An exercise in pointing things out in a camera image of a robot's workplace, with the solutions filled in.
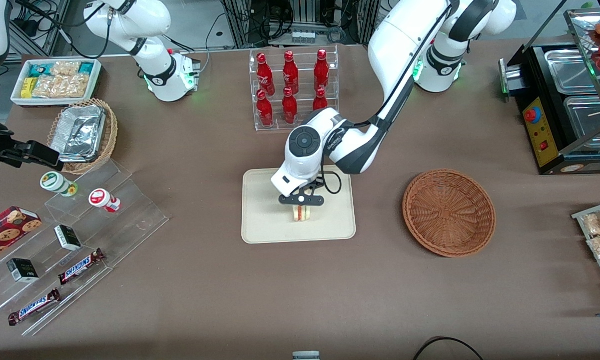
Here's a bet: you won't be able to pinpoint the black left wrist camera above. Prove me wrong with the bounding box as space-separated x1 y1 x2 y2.
278 194 325 207

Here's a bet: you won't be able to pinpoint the green snack pack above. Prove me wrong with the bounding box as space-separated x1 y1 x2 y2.
28 62 54 79

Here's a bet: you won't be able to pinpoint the white snack bin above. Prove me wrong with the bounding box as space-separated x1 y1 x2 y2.
10 58 103 109

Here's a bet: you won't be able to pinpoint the Snickers chocolate bar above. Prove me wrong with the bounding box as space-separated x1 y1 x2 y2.
57 247 106 286
7 287 62 327

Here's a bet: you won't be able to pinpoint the small black carton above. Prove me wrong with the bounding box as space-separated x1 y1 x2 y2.
5 257 39 284
53 224 82 252

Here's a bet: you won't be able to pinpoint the round brown wicker basket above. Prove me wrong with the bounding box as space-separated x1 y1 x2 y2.
402 169 496 258

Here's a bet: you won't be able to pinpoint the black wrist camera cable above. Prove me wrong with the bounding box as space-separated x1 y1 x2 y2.
319 0 461 197

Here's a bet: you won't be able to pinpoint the cream plastic tray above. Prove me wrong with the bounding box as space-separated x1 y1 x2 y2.
241 168 356 244

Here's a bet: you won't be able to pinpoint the green lid yogurt cup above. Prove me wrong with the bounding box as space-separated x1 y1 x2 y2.
39 170 78 197

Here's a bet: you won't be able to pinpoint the aluminium frame rack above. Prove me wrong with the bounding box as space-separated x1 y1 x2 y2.
221 0 381 49

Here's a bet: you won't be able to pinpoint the black food warmer yellow panel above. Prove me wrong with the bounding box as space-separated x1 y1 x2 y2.
499 0 600 176

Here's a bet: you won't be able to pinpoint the white power strip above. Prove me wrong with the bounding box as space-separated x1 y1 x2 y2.
290 28 317 44

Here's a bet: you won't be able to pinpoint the clear acrylic bottle rack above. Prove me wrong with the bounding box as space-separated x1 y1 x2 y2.
249 44 340 132

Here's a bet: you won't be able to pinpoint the red lid yogurt cup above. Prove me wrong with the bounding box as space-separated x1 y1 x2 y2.
88 187 122 213

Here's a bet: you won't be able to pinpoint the grey wire bread rack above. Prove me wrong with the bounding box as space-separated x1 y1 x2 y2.
572 199 600 306

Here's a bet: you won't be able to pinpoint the black table edge cable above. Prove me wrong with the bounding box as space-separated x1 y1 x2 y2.
412 335 486 360

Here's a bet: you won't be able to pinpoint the small light wicker basket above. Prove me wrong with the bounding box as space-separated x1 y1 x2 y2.
47 98 118 175

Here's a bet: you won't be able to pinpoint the clear rice cracker bag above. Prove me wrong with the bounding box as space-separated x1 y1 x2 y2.
32 75 63 99
60 73 90 99
51 60 81 77

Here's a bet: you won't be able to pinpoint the clear acrylic step display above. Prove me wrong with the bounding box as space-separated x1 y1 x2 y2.
0 158 170 337

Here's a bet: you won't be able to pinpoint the stacked foil containers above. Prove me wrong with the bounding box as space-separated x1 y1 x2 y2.
49 104 106 162

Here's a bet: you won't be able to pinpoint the steel warmer pan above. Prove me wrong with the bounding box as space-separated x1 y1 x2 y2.
563 94 600 151
544 48 600 95

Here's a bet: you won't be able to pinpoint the yellow snack pack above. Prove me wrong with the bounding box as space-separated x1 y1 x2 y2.
19 77 39 99

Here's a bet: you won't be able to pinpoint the red cookie box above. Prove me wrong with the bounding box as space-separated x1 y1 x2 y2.
0 205 43 266

